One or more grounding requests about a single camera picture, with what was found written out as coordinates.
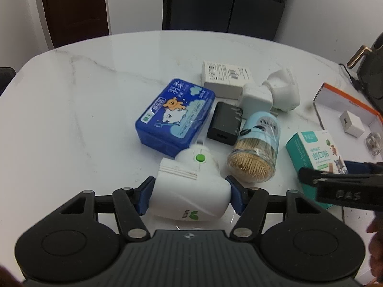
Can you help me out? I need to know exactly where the light blue toothpick jar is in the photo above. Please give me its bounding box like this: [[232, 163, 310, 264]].
[[227, 111, 281, 183]]

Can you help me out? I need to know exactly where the clear repellent liquid bottle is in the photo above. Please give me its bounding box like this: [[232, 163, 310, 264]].
[[365, 132, 382, 156]]

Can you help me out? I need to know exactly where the teal bandage box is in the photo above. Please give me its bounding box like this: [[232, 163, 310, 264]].
[[285, 129, 349, 211]]

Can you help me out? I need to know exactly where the white heater with green button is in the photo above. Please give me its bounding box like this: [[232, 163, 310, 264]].
[[149, 144, 231, 221]]

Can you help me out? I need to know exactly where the small white cube charger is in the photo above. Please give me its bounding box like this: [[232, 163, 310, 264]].
[[339, 111, 365, 138]]

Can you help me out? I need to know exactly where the black usb charger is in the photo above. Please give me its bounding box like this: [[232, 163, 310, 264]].
[[207, 102, 243, 146]]

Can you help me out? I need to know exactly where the white mosquito repellent heater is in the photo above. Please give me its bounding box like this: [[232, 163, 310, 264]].
[[262, 68, 301, 112]]

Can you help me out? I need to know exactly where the white power adapter box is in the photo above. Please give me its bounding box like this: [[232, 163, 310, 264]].
[[201, 61, 254, 100]]

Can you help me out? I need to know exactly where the white rounded plug adapter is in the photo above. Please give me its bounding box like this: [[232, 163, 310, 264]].
[[237, 83, 273, 119]]

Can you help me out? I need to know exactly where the person right hand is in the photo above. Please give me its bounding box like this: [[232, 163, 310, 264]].
[[366, 211, 383, 282]]

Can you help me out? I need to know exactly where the white orange-rimmed box tray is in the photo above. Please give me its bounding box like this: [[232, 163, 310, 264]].
[[314, 83, 382, 162]]

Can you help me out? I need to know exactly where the dark grey air fryer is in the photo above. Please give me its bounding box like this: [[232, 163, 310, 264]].
[[347, 33, 383, 115]]

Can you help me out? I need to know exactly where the black chair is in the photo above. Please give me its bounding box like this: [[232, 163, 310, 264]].
[[0, 67, 16, 95]]

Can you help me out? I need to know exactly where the black four-door refrigerator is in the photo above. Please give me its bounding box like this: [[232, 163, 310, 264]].
[[162, 0, 287, 40]]

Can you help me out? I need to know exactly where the dark brown door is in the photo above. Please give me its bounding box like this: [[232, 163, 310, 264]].
[[42, 0, 110, 48]]

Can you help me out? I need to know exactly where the black power cord plug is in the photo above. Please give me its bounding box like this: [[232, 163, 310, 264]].
[[339, 64, 364, 92]]

